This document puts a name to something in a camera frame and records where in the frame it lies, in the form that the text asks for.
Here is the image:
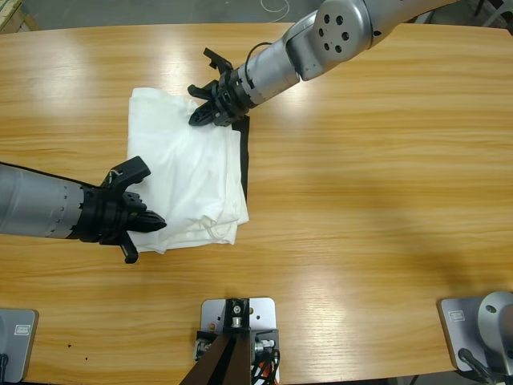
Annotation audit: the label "black garment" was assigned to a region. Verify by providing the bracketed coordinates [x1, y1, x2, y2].
[232, 115, 252, 198]

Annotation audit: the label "white printed t-shirt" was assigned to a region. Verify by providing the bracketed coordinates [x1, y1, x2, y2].
[127, 87, 245, 229]

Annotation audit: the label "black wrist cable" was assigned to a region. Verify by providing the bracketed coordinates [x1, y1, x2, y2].
[246, 42, 278, 68]

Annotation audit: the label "black clamp block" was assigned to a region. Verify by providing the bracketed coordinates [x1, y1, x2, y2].
[248, 327, 281, 364]
[195, 328, 220, 360]

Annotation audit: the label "dark camera post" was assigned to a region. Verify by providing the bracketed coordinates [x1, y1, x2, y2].
[178, 296, 257, 385]

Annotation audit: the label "wooden crate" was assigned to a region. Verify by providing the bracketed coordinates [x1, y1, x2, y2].
[0, 0, 38, 35]

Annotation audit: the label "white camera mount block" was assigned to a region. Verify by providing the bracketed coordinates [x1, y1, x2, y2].
[200, 297, 278, 385]

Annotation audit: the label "orange and black cables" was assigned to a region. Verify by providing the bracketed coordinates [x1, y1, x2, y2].
[250, 348, 284, 385]

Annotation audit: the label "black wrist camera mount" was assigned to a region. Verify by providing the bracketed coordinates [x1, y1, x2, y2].
[202, 47, 234, 77]
[99, 156, 152, 193]

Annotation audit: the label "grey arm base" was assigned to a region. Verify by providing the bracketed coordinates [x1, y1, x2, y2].
[0, 307, 40, 384]
[435, 291, 513, 373]

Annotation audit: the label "white cable loop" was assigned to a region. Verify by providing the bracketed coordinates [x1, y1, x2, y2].
[259, 0, 290, 19]

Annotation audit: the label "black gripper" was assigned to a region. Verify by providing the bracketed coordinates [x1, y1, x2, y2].
[77, 185, 168, 265]
[188, 69, 257, 129]

